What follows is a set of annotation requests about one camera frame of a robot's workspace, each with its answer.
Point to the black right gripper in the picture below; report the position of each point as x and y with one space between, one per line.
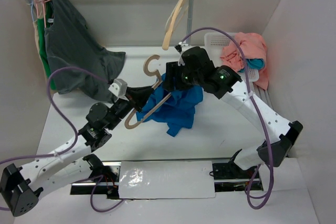
172 68

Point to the grey t shirt on hanger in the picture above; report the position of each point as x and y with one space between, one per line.
69 44

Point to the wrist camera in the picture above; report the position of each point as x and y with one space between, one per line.
182 47
118 88

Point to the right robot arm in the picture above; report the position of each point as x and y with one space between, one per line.
280 134

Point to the pink shirt in basket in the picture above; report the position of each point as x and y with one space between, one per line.
253 46

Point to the green shirt on hanger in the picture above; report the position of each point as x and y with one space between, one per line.
43 53

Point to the white plastic basket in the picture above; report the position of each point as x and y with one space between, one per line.
214 43

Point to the beige plastic hanger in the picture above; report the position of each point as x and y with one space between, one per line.
149 73

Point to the teal garment in basket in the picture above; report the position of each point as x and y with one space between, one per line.
256 63

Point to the cream plastic hanger on rack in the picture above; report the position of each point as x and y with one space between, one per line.
181 8

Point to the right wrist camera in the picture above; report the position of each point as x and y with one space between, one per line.
182 47

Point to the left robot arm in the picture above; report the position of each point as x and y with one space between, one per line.
22 187

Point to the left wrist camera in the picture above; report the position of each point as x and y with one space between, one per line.
118 88

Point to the white cover plate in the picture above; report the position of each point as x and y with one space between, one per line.
166 180

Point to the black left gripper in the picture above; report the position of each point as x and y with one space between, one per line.
139 96

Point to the beige shirt on hanger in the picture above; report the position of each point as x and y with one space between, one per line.
36 31

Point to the blue t shirt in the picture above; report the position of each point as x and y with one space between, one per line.
177 111

